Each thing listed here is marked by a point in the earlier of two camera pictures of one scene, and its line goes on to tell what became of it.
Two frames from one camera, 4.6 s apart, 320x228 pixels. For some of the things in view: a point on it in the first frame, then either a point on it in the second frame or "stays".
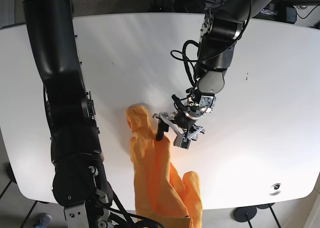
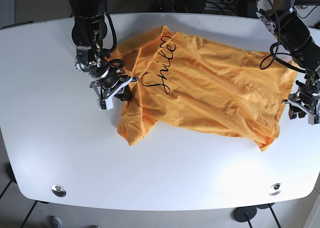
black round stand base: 244,213 stays
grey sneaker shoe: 45,219 -> 55,222
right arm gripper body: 183,124 -> 313,110
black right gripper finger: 162,127 -> 293,110
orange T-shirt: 161,197 -> 214,88
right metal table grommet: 275,189 stays
